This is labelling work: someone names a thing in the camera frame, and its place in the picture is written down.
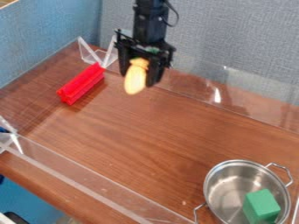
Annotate red rectangular block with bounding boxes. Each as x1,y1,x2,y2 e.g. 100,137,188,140
56,63,105,105

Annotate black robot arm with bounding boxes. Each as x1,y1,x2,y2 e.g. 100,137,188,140
115,0,179,88

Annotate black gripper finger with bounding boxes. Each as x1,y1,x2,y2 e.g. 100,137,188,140
117,46,131,76
145,56,168,88

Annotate clear acrylic front barrier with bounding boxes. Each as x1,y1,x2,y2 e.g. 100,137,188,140
0,128,196,224

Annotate clear acrylic corner bracket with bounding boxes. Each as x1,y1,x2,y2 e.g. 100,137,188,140
77,36,117,68

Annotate clear acrylic barrier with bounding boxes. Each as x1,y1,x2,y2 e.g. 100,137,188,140
0,128,196,224
101,35,299,132

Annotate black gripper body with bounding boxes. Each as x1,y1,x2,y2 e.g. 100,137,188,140
115,29,176,68

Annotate green cube block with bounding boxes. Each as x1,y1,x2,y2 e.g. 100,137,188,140
243,189,282,224

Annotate clear acrylic back barrier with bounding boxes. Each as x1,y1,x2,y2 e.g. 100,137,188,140
101,35,299,132

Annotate silver metal pot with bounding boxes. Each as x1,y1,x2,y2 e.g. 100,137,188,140
192,159,294,224

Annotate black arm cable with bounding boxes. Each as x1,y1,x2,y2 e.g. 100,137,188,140
163,0,180,28

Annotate yellow green toy corn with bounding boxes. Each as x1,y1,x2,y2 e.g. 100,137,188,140
124,56,151,95

